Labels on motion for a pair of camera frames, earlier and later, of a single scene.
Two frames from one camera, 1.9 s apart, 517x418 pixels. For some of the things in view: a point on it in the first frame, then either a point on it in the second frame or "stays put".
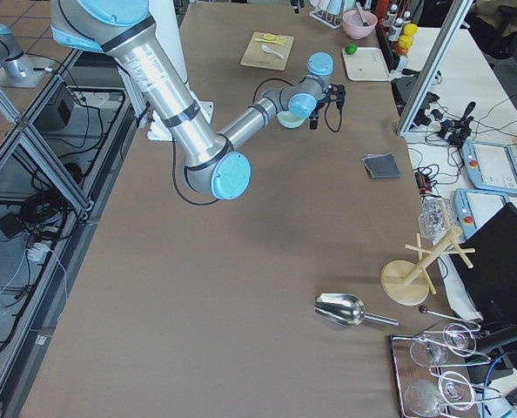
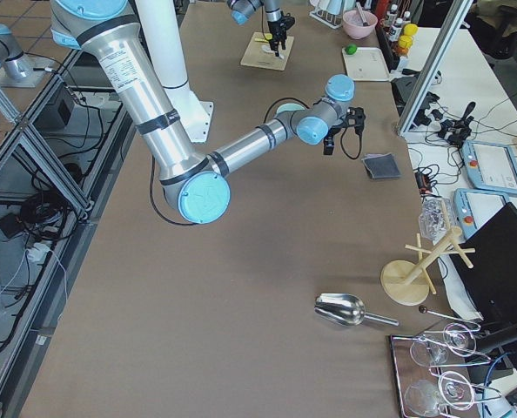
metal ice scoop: [347, 309] stays put
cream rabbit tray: [367, 64] stays put
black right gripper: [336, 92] to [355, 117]
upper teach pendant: [493, 168] stays put
